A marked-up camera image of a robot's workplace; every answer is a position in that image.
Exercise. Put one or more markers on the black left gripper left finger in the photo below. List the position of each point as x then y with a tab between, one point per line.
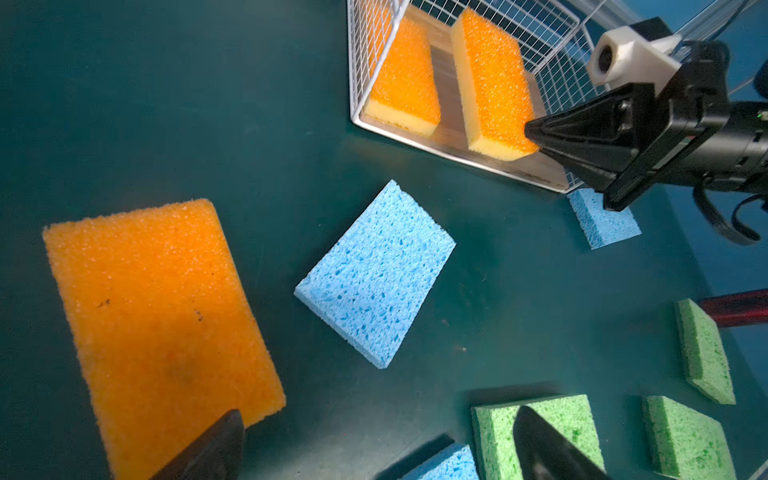
216	454

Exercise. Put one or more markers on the white wire three-tier shelf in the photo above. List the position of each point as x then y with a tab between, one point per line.
554	44

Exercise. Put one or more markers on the green sponge front centre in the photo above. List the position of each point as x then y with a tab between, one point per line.
570	415

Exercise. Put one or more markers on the green sponge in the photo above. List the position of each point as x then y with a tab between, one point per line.
706	365
570	415
684	443

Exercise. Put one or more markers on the blue sponge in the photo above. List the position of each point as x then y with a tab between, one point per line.
601	227
370	286
455	462

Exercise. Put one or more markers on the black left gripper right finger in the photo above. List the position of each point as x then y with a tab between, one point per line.
543	453

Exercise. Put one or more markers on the green sponge front right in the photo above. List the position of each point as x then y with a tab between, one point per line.
684	443

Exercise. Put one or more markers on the green sponge far right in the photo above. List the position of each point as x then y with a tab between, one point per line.
706	365

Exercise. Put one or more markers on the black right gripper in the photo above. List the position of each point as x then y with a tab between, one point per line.
691	135

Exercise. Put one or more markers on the red black handheld object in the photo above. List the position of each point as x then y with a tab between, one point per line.
737	310

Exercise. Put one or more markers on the blue sponge front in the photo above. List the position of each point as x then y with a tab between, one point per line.
455	462

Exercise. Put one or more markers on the orange sponge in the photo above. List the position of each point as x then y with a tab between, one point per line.
405	93
495	96
165	337

